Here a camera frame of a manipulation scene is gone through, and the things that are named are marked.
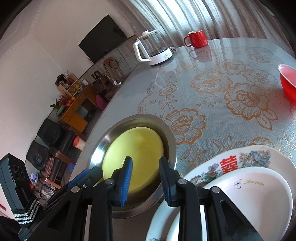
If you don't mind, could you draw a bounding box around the stainless steel bowl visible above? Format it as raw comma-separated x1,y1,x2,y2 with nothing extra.
89,114,177,218

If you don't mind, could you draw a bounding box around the yellow plastic bowl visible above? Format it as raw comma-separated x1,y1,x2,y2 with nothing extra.
102,127,164,193

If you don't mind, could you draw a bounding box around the white rose garden plate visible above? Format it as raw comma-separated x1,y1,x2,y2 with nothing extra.
165,166,294,241

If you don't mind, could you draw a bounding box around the red character patterned plate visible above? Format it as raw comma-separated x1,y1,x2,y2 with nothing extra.
146,145,295,240

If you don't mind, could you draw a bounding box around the black armchair near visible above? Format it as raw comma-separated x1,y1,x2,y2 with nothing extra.
26,141,55,171

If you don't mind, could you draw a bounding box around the black armchair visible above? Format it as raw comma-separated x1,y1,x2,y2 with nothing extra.
26,141,55,171
37,118,76,154

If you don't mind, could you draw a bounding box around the white red trash bin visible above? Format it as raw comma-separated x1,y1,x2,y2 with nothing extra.
72,136,86,151

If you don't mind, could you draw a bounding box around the black armchair far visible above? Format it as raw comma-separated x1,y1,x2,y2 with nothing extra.
37,118,76,154

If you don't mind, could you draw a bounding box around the wooden cabinet desk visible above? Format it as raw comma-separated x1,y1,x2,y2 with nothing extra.
58,85,97,133

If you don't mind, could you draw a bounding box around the pink round object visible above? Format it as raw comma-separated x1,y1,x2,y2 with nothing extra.
96,94,107,110

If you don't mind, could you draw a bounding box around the wooden shelf with items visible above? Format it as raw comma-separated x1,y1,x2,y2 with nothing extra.
55,73,83,97

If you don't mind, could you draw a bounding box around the white glass electric kettle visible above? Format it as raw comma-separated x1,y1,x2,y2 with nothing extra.
133,30,173,66

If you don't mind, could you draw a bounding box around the red mug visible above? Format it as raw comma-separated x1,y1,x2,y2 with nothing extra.
184,30,208,48

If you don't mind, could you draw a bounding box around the beige window curtain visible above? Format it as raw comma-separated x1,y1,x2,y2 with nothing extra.
112,0,295,56

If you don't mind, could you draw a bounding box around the red plastic bowl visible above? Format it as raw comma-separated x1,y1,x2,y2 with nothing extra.
278,64,296,105

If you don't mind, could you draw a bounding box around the wooden chair by wall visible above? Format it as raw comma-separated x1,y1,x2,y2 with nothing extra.
103,57,125,81

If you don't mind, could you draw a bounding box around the black wall television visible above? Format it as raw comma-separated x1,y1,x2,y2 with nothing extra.
78,15,127,63

